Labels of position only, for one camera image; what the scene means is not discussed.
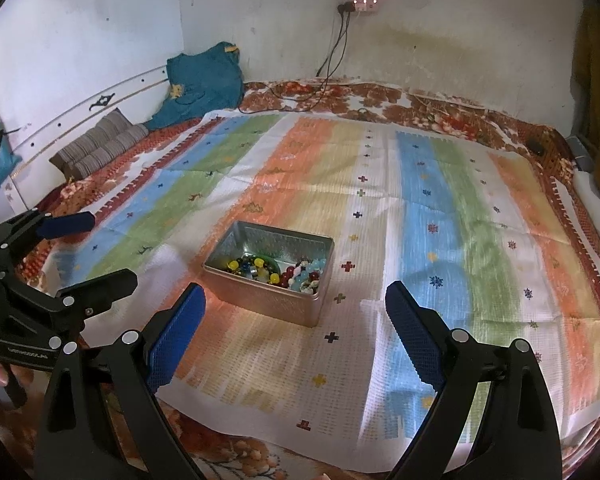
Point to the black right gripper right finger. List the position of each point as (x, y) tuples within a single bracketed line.
[(517, 437)]

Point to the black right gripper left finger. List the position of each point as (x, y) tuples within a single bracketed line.
[(76, 437)]

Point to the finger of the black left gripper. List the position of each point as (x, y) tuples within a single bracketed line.
[(92, 297), (28, 229)]

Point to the silver metal tin box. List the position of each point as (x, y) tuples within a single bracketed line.
[(270, 274)]

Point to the green jade bangle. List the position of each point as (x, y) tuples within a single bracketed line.
[(261, 262)]

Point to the white headboard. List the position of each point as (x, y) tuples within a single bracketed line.
[(137, 98)]

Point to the red floral bedsheet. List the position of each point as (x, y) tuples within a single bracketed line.
[(226, 456)]

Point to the striped grey pillow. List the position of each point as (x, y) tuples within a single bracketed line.
[(110, 138)]

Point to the striped colourful mat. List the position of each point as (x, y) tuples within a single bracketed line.
[(470, 231)]

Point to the teal cloth garment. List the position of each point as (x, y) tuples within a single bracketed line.
[(200, 83)]

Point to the white wall power socket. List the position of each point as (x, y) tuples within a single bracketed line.
[(358, 6)]

